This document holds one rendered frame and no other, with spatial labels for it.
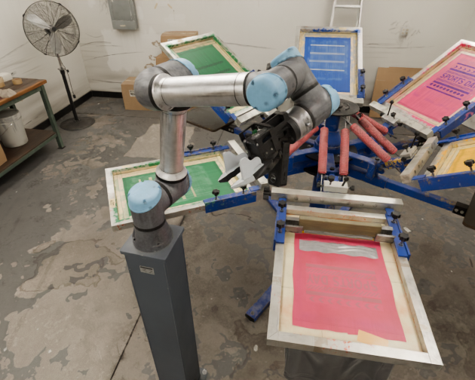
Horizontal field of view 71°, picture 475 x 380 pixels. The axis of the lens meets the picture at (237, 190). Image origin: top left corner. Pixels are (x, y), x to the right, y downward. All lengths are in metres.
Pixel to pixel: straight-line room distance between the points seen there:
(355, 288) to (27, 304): 2.32
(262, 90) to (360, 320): 1.01
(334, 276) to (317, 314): 0.22
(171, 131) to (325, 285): 0.89
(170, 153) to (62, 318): 1.87
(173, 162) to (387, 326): 1.00
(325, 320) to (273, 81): 0.97
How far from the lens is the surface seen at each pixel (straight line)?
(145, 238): 1.26
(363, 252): 1.69
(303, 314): 1.41
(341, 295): 1.50
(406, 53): 5.75
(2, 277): 3.31
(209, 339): 2.44
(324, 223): 1.66
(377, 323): 1.46
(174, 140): 1.15
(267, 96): 0.71
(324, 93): 0.87
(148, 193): 1.19
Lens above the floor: 2.10
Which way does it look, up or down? 35 degrees down
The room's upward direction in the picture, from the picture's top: straight up
